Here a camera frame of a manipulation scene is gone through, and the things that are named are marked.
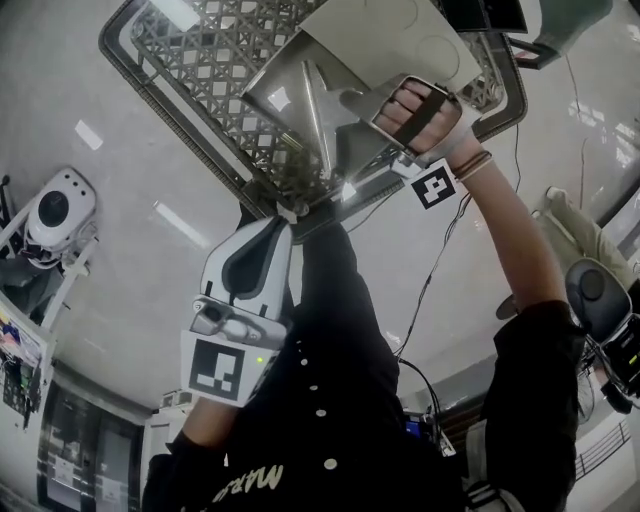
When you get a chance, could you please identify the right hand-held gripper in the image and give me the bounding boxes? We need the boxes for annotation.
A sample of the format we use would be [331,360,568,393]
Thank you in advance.
[339,73,477,212]

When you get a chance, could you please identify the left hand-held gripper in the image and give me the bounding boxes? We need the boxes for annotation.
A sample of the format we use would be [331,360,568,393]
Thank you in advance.
[178,217,295,410]

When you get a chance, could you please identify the grey tray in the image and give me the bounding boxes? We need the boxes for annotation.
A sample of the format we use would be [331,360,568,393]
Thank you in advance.
[238,0,484,174]

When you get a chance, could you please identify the person's left forearm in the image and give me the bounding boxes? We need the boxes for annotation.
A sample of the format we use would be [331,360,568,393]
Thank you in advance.
[180,394,244,449]

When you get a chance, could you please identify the person's right forearm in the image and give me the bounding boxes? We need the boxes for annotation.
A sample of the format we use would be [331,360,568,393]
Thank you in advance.
[443,149,571,316]

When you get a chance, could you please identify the person's right hand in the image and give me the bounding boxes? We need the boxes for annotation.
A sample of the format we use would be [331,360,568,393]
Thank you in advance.
[381,84,460,151]

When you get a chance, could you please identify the thin wrist bands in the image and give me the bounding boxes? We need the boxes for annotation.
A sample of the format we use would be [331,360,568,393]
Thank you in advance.
[451,149,497,182]

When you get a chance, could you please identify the black box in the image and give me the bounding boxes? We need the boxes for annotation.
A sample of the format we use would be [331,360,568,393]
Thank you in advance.
[439,0,530,36]

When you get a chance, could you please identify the person's black shirt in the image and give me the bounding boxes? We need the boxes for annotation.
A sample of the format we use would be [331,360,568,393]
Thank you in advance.
[141,219,587,512]

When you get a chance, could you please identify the dark wicker table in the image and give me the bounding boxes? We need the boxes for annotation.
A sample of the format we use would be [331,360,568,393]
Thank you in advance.
[98,0,529,246]

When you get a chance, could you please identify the white round device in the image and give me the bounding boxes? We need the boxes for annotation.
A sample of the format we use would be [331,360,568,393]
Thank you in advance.
[23,166,99,267]

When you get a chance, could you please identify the black device blue screen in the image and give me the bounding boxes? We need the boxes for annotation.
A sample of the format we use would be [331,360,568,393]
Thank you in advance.
[399,408,457,457]

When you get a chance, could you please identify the white desk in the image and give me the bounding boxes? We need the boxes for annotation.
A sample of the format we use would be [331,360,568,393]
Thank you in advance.
[0,292,57,432]

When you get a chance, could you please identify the dark glass cabinet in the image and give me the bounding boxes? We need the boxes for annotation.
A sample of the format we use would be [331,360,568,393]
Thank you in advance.
[35,382,154,512]

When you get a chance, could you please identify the balcony railing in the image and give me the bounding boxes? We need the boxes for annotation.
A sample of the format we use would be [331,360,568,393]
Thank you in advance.
[573,418,633,480]

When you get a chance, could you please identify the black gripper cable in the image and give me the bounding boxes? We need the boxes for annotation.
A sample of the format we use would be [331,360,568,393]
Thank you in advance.
[393,189,475,362]

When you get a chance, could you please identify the black pack cable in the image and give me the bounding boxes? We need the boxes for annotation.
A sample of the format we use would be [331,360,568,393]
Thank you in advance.
[397,357,454,454]

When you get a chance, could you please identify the white backpack strap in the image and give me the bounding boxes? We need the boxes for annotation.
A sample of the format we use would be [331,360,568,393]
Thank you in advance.
[464,477,504,512]

